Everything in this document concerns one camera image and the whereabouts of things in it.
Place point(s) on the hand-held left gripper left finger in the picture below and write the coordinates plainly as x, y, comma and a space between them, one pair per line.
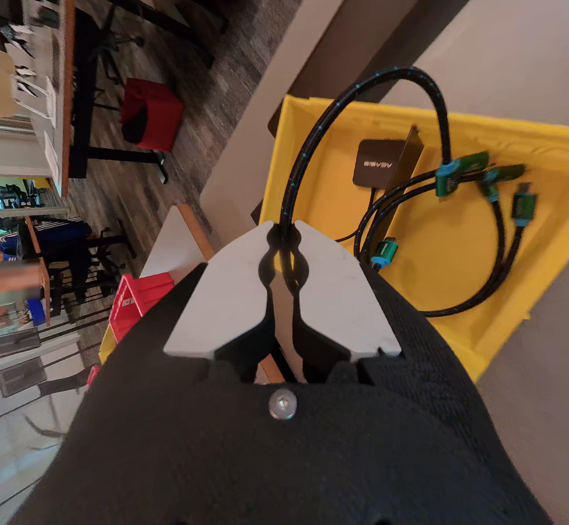
222, 303

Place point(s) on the yellow plastic bin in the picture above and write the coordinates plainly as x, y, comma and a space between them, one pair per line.
444, 258

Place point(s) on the red fabric floor bin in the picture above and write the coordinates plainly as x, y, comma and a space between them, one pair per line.
160, 112

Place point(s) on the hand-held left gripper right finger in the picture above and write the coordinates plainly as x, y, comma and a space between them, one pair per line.
346, 303

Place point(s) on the black HDMI switch box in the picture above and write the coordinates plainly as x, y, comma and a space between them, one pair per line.
409, 156

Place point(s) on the red plastic bin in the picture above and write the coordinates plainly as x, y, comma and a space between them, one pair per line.
133, 303

